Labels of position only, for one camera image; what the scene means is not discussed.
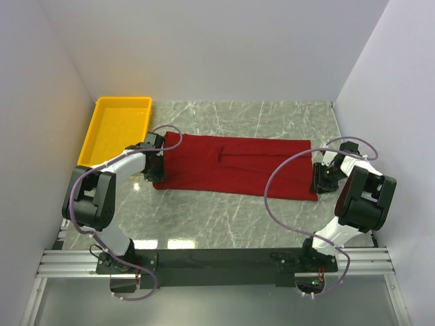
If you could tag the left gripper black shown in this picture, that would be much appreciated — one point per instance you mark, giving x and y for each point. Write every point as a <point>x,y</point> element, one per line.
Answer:
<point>155,170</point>

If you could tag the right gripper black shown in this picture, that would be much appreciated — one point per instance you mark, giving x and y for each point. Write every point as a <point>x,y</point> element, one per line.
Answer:
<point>321,180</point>

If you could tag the red t shirt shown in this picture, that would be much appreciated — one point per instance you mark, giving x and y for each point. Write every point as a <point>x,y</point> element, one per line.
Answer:
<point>238,165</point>

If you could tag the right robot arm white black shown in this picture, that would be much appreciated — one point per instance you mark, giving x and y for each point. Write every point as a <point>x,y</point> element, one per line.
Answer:
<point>362,206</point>

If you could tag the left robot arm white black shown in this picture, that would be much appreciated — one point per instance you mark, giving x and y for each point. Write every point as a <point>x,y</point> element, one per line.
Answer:
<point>91,193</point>

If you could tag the yellow plastic tray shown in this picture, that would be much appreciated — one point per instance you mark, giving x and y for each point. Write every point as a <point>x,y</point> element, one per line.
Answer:
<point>116,123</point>

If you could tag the black base beam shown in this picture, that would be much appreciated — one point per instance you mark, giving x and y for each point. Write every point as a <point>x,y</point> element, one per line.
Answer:
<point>210,267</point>

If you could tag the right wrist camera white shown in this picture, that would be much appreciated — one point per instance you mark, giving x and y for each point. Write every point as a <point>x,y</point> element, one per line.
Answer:
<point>328,158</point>

